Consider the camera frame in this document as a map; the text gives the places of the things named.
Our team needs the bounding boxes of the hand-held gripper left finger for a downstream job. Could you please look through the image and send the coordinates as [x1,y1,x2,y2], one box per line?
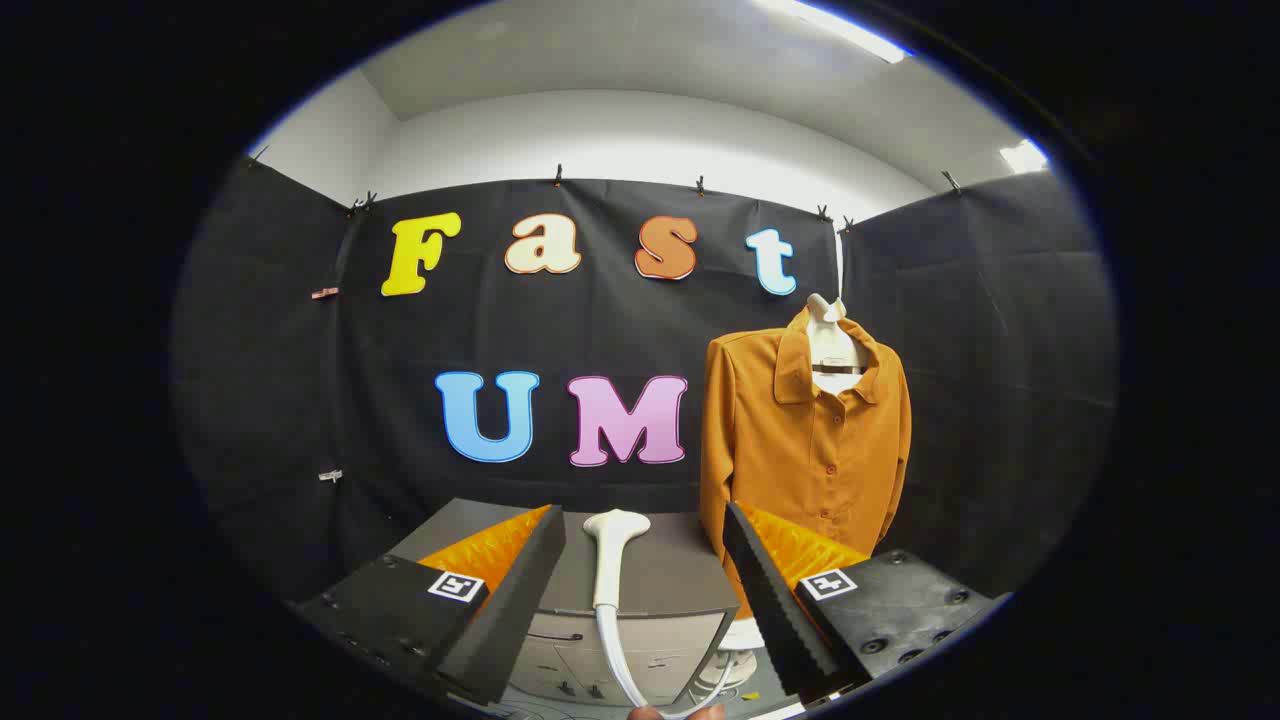
[297,503,567,707]

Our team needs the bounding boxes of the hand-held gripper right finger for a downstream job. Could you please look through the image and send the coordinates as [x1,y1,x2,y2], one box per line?
[722,500,1002,701]

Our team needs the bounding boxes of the orange button-up shirt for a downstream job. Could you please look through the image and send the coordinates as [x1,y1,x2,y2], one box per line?
[698,305,913,621]

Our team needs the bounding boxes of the white garment steamer base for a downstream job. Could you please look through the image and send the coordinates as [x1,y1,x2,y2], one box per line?
[715,618,766,691]

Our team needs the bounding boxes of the white clothes hanger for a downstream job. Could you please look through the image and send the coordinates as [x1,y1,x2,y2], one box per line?
[803,293,869,393]

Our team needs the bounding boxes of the row of black clips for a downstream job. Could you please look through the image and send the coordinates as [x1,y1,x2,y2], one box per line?
[250,145,963,233]

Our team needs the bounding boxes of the small ceiling light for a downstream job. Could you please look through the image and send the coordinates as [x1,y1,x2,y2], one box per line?
[998,138,1051,176]

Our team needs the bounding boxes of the long ceiling light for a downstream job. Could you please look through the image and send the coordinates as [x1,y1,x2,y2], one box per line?
[760,0,911,64]

